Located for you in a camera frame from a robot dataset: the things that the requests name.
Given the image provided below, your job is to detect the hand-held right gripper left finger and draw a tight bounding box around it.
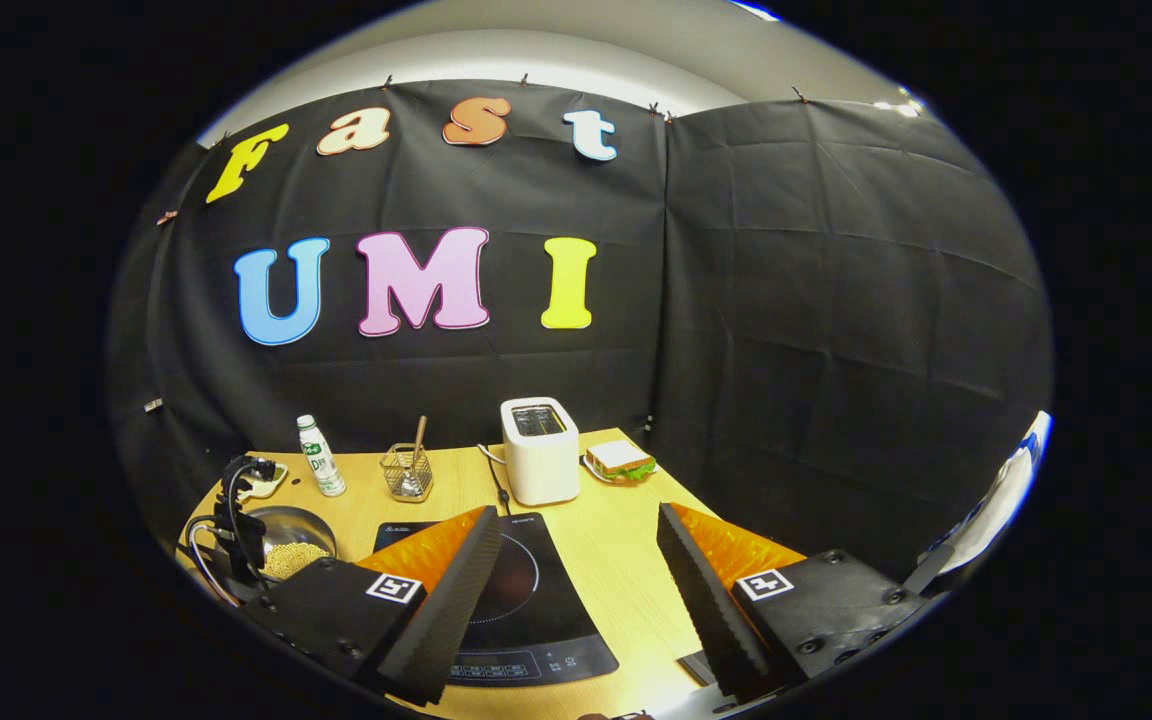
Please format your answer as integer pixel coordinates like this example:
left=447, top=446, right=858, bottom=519
left=241, top=505, right=503, bottom=706

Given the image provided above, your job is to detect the wire mesh utensil basket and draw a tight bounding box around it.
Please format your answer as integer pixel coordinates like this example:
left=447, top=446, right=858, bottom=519
left=380, top=443, right=434, bottom=502

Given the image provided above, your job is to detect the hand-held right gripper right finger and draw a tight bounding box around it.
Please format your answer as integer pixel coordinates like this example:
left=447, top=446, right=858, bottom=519
left=656, top=502, right=937, bottom=703

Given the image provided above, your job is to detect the white green drink bottle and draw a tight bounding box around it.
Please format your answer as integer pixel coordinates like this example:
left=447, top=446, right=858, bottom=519
left=296, top=415, right=347, bottom=498

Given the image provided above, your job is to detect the black backdrop cloth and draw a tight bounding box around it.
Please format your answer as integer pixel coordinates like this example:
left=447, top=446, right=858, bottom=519
left=106, top=80, right=1052, bottom=586

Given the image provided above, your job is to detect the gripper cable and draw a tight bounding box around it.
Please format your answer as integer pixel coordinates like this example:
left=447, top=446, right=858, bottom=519
left=182, top=515, right=239, bottom=607

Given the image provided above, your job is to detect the steel pot with black handle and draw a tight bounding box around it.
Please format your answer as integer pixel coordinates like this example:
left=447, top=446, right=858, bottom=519
left=236, top=505, right=339, bottom=583

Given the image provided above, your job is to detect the pile of yellow soybeans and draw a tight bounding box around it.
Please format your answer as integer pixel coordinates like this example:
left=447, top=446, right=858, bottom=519
left=261, top=542, right=332, bottom=583

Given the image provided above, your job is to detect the small ceiling light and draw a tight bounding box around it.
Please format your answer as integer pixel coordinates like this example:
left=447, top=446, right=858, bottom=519
left=874, top=88, right=929, bottom=119

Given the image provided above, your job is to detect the toaster power cable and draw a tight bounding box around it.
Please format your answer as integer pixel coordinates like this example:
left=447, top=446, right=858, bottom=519
left=478, top=443, right=513, bottom=516

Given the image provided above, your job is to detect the white cloth with blue edge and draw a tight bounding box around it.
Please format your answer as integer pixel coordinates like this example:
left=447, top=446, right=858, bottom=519
left=904, top=410, right=1053, bottom=601

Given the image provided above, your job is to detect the white toaster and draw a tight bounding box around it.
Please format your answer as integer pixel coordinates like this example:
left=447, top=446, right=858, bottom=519
left=500, top=397, right=581, bottom=506

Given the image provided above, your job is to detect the black induction cooktop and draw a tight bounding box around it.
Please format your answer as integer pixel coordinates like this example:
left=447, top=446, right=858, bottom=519
left=373, top=512, right=620, bottom=687

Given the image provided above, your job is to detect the small white sauce dish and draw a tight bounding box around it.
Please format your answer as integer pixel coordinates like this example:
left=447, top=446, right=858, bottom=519
left=236, top=462, right=289, bottom=501

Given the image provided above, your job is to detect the sandwich with lettuce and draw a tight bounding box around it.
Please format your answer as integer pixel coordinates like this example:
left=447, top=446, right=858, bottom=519
left=584, top=439, right=658, bottom=485

